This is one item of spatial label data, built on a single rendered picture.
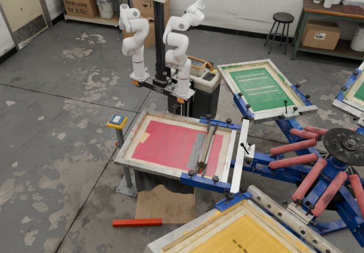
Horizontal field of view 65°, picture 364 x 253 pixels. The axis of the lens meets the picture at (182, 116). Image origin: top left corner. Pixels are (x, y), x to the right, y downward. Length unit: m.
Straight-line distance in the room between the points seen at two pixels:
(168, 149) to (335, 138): 1.10
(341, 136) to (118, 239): 2.02
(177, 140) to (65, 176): 1.56
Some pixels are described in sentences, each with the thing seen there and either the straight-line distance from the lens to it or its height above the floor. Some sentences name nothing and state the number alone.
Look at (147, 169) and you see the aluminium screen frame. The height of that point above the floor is 0.99.
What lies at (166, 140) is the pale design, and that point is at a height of 0.96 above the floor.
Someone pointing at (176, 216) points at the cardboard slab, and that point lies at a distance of 2.88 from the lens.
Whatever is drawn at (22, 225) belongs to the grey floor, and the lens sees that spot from 3.20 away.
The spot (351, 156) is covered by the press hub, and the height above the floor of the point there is 1.31.
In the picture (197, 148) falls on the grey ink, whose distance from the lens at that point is 2.13.
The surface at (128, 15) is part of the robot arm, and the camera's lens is 2.19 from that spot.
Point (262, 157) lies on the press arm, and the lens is 2.06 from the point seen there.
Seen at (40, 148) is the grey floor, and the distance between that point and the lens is 3.74.
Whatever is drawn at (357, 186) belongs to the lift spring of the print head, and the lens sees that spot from 1.91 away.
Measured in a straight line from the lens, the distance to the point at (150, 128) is 2.28.
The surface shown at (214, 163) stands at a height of 0.95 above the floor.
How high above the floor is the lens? 2.58
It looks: 43 degrees down
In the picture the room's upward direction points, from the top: 1 degrees clockwise
